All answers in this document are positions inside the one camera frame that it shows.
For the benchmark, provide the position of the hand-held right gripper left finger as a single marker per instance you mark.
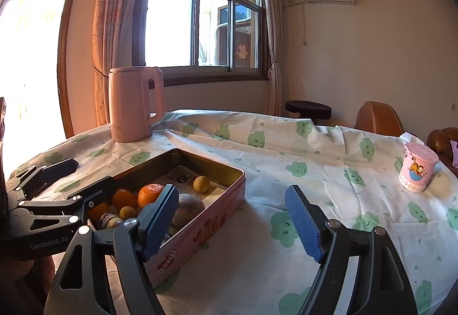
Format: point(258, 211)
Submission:
point(161, 218)

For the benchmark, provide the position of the small olive-brown round fruit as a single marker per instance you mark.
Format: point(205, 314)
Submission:
point(127, 212)

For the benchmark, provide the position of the orange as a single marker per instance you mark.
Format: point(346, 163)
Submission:
point(99, 211)
point(150, 193)
point(123, 198)

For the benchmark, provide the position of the pink metal tin box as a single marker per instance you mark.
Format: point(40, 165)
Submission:
point(200, 236)

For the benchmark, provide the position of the pink electric kettle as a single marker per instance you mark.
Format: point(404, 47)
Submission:
point(128, 104)

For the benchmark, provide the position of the large purple round fruit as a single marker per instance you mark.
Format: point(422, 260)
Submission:
point(189, 207)

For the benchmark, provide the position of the black round stool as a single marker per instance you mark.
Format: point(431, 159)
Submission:
point(307, 108)

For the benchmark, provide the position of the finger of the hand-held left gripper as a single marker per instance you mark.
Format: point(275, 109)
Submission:
point(96, 197)
point(57, 168)

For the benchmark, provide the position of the pale window sticker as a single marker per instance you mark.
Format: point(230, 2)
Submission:
point(243, 51)

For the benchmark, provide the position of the pink floral cushion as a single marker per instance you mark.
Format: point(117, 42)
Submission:
point(455, 154)

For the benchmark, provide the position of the beige patterned curtain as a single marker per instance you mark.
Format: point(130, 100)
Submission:
point(273, 50)
point(111, 14)

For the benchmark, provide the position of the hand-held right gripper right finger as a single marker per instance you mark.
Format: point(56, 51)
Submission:
point(304, 225)

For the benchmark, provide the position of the sliding glass window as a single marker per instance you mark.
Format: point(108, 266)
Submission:
point(168, 21)

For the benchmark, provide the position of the pink cartoon print cup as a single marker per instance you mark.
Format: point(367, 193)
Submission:
point(417, 168)

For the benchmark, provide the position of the small yellow-brown round fruit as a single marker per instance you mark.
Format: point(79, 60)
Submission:
point(201, 184)

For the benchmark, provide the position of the white tablecloth with green clouds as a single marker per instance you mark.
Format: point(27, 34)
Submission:
point(286, 157)

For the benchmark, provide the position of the brown leather armchair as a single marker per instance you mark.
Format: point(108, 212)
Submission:
point(379, 120)

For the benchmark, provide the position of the wooden framed glass door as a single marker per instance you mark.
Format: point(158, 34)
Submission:
point(32, 50)

